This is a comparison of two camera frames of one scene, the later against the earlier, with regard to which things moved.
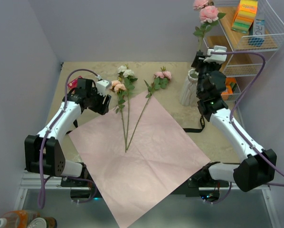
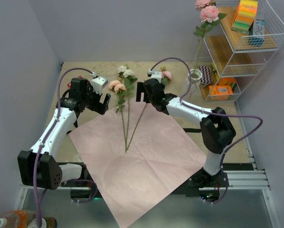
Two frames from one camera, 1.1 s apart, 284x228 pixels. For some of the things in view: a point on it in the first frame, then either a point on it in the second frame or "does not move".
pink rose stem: (161, 80) does not move
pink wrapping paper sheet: (135, 157) does not move
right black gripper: (198, 62) → (141, 89)
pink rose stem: (209, 16) does not move
